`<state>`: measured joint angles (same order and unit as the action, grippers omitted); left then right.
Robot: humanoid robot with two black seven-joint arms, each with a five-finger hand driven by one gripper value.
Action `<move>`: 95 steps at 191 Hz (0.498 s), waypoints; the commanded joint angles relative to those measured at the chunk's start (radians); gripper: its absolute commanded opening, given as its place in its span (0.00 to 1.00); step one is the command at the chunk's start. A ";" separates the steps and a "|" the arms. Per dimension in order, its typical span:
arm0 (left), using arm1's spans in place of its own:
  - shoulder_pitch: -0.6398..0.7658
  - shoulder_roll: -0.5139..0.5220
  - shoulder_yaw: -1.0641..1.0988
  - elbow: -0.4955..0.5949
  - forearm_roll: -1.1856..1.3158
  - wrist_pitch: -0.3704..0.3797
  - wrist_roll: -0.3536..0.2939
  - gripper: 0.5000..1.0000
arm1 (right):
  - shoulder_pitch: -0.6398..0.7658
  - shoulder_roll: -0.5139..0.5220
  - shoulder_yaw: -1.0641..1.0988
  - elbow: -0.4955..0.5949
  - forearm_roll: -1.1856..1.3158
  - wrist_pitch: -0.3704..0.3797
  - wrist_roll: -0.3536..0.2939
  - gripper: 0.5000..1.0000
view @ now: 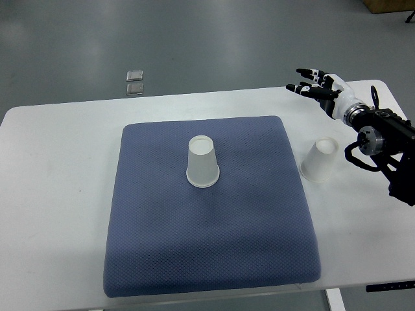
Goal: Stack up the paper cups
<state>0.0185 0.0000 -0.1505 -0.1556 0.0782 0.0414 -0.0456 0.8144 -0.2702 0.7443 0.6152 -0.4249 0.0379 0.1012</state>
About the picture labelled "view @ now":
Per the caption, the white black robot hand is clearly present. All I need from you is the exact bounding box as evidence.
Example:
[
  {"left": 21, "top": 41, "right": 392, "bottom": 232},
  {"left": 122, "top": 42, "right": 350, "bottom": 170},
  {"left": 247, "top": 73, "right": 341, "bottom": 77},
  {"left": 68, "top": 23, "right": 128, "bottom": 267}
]
[{"left": 285, "top": 68, "right": 369, "bottom": 125}]

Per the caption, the white paper cup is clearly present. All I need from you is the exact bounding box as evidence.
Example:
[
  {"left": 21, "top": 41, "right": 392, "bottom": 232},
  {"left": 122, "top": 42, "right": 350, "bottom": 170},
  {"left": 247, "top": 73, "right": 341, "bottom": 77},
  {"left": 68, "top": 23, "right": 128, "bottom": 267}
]
[
  {"left": 300, "top": 137, "right": 338, "bottom": 183},
  {"left": 186, "top": 135, "right": 220, "bottom": 188}
]

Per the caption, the brown cardboard box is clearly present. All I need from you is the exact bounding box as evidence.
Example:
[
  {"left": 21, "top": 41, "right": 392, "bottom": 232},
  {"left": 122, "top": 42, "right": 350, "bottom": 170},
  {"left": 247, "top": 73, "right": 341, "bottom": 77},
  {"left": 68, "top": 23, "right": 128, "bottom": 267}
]
[{"left": 363, "top": 0, "right": 414, "bottom": 14}]

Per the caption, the black tripod leg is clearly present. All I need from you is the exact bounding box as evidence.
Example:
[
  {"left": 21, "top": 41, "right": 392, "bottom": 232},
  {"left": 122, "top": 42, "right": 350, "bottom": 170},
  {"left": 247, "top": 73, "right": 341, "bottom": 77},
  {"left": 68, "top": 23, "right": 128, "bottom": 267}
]
[{"left": 405, "top": 11, "right": 415, "bottom": 23}]

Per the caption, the blue mesh cushion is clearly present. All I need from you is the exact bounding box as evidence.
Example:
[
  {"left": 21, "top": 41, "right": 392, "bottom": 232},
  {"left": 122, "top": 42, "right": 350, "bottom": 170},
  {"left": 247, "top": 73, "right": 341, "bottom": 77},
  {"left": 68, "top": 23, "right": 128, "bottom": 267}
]
[{"left": 103, "top": 116, "right": 321, "bottom": 297}]

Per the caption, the black table control panel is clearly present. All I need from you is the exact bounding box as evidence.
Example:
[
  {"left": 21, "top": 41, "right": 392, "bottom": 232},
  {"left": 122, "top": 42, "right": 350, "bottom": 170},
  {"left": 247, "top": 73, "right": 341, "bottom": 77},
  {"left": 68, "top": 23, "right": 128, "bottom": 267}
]
[{"left": 366, "top": 281, "right": 415, "bottom": 293}]

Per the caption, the white table leg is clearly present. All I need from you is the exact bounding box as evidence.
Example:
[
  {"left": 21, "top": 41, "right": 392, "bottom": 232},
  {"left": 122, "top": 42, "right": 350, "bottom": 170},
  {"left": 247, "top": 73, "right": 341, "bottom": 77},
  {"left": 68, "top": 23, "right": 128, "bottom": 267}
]
[{"left": 325, "top": 288, "right": 346, "bottom": 311}]

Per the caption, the lower metal floor plate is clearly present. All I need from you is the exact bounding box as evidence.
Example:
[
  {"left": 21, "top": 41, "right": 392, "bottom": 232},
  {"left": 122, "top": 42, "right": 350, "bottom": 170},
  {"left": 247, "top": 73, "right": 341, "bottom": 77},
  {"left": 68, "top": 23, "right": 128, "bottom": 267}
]
[{"left": 126, "top": 82, "right": 144, "bottom": 96}]

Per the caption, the metal floor plate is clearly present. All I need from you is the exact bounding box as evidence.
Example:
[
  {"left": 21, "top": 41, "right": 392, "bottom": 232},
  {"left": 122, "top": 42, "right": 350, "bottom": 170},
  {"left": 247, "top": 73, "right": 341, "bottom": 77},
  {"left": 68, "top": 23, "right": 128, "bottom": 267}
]
[
  {"left": 126, "top": 82, "right": 144, "bottom": 96},
  {"left": 126, "top": 69, "right": 143, "bottom": 82}
]

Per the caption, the upper metal floor plate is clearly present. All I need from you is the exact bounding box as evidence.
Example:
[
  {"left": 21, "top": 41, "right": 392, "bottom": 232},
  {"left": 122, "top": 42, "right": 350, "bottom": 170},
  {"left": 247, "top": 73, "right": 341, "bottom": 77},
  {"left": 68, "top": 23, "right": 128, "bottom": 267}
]
[{"left": 126, "top": 69, "right": 143, "bottom": 82}]

